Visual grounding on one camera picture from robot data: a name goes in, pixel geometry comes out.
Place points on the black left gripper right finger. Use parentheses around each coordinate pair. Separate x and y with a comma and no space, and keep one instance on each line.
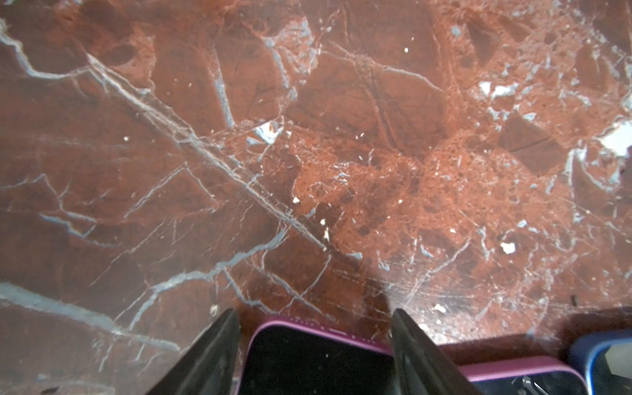
(421,366)

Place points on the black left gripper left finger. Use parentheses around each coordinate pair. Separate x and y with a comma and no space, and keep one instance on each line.
(208,366)

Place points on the pink-edged phone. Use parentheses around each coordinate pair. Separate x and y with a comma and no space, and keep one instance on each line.
(287,356)

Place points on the blue-edged phone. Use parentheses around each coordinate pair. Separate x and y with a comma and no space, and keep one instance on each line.
(604,360)

